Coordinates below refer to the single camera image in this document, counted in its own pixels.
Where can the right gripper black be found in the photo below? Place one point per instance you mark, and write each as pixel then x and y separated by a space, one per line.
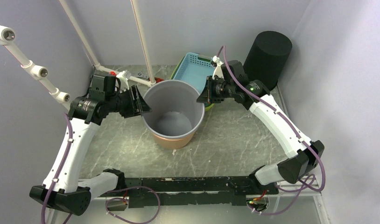
pixel 207 95

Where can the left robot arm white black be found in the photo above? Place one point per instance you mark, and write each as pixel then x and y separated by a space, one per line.
pixel 62 190

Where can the grey plastic bucket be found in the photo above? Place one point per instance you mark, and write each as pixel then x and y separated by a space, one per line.
pixel 175 112

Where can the green plastic basket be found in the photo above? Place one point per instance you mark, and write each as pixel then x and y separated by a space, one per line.
pixel 207 106

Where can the black plastic bucket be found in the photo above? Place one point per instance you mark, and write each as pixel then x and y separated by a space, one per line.
pixel 267 58

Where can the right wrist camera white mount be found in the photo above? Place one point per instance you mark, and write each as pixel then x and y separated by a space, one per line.
pixel 217 63

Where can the small red clip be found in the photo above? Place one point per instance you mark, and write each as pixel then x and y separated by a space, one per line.
pixel 157 79

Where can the white pvc pipe frame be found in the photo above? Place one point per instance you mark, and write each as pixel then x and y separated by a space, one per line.
pixel 39 73

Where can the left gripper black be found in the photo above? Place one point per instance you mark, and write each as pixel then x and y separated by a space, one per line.
pixel 137 106

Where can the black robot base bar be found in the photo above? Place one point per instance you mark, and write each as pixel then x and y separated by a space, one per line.
pixel 169 191

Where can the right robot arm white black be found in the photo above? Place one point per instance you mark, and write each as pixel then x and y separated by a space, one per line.
pixel 302 154

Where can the light blue plastic basket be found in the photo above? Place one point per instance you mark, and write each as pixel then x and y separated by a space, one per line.
pixel 194 69

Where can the orange plastic bucket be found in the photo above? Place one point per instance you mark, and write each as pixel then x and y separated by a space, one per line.
pixel 170 143

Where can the aluminium rail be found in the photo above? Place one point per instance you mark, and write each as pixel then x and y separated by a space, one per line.
pixel 110 182

